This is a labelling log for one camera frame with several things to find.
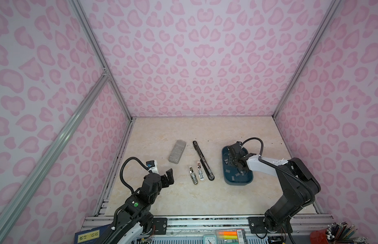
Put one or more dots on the blue book yellow label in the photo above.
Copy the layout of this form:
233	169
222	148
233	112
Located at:
89	236

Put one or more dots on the olive white stapler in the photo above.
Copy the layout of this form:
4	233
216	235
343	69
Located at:
193	176

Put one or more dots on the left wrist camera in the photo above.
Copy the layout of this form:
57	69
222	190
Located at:
152	166

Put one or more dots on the red pen holder with pens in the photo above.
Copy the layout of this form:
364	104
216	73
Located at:
338	233

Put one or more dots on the grey stone block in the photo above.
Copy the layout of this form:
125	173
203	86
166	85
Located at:
177	152

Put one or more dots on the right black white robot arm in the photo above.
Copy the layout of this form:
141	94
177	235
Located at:
298	185

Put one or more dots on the pink white stapler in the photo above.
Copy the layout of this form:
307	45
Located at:
200	171

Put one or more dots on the highlighter marker box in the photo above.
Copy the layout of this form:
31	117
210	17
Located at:
231	236

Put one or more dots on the teal plastic tray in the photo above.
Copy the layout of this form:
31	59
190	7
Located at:
232	175

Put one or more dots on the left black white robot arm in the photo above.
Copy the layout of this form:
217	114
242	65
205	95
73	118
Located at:
133	218

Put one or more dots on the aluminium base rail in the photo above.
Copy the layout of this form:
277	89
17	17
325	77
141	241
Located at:
191	229

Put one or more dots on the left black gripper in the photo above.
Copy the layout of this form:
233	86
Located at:
165	182

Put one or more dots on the small teal clock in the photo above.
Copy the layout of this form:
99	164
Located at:
209	239

